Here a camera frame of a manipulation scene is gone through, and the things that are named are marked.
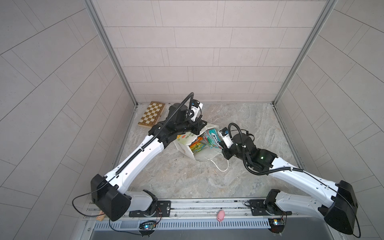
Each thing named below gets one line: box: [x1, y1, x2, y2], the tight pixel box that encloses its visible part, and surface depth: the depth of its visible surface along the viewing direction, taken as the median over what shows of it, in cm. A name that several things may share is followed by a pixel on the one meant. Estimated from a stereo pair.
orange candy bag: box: [188, 136, 206, 153], surface depth 86 cm
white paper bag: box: [173, 128, 224, 162], surface depth 78 cm
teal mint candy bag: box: [202, 128, 222, 149], surface depth 78 cm
